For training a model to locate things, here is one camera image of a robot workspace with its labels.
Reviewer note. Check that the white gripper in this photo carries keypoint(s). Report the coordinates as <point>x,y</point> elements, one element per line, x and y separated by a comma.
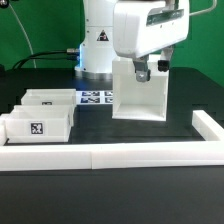
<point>144,27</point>

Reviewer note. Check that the white drawer cabinet frame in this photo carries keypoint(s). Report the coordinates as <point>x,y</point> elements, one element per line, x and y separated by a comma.
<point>135,100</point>

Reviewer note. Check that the white front drawer box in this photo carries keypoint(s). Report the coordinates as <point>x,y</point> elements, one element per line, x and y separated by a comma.
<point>39,124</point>

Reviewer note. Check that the white drawer box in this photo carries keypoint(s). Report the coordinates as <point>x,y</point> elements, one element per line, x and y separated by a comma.
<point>39,124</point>
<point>49,97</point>

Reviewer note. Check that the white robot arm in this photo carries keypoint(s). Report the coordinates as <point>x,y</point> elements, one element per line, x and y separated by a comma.
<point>96,52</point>

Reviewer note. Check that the white rear drawer box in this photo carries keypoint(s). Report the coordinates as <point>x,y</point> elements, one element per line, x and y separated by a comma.
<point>49,97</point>

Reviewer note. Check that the paper sheet with markers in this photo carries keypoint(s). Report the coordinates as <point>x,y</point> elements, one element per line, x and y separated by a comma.
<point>94,97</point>

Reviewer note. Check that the white right fence rail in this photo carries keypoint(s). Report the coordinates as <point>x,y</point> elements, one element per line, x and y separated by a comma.
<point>206,126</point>

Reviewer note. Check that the white fence rail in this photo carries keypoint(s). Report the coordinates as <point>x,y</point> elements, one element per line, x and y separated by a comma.
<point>109,156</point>
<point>206,126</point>
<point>3,131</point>

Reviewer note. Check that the white front fence rail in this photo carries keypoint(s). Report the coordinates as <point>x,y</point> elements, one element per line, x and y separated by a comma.
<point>109,156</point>

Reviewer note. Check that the white left fence rail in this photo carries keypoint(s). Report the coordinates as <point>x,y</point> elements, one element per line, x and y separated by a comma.
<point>3,131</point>

